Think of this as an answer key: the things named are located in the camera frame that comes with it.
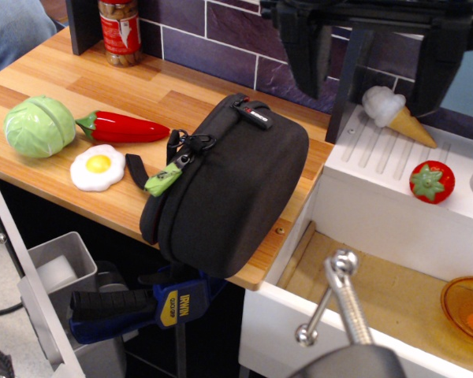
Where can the toy ice cream cone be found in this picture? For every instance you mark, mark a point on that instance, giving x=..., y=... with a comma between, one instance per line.
x=389, y=110

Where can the green zipper pull tab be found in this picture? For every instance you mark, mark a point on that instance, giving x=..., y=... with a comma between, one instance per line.
x=156, y=185

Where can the green toy cabbage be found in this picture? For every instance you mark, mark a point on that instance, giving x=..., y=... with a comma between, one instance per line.
x=39, y=127

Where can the black zipper case bag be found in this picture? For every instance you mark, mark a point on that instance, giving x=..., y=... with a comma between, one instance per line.
x=240, y=167

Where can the dark grey shelf post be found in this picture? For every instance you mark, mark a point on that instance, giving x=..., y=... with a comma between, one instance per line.
x=84, y=24

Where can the nut jar with red label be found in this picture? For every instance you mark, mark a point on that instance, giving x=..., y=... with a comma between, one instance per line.
x=121, y=32

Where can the red toy chili pepper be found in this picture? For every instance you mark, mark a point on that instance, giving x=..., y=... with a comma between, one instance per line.
x=111, y=127

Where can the toy fried egg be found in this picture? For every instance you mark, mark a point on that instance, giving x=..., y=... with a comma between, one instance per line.
x=97, y=168

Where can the white toy sink unit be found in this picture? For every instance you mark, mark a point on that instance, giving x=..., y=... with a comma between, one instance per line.
x=408, y=251

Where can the grey metal bin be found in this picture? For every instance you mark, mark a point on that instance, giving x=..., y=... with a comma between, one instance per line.
x=64, y=265

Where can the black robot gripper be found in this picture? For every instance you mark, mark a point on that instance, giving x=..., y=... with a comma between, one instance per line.
x=308, y=44

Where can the person in blue jeans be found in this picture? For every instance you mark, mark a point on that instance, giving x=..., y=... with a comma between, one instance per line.
x=23, y=26

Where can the blue yellow bar clamp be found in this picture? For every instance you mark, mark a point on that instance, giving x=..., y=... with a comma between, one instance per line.
x=174, y=295

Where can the red toy tomato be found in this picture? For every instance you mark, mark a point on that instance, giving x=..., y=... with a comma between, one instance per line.
x=432, y=182

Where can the chrome toy faucet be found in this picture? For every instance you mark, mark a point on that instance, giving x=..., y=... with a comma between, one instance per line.
x=339, y=270

